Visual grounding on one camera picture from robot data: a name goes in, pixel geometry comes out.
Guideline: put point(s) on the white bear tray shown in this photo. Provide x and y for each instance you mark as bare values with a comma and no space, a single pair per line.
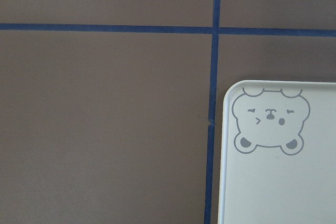
278,153

